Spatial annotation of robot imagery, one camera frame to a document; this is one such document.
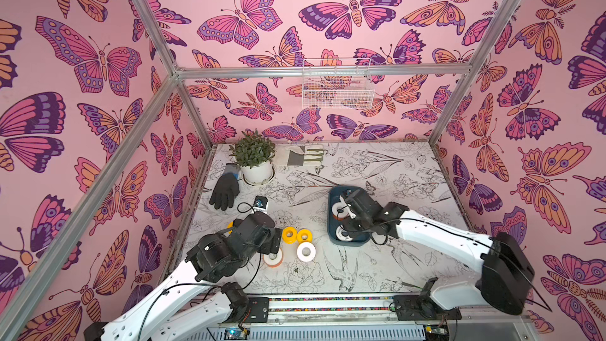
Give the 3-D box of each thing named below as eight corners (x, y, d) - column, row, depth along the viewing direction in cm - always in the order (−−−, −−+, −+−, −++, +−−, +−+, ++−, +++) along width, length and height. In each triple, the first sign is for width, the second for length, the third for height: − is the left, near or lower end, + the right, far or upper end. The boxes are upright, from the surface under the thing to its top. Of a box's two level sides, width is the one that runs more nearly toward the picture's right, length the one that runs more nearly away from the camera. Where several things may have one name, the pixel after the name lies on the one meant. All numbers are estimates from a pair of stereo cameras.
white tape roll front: (297, 261, 85) (296, 258, 82) (297, 245, 88) (297, 241, 86) (315, 261, 85) (316, 258, 82) (315, 245, 88) (315, 241, 86)
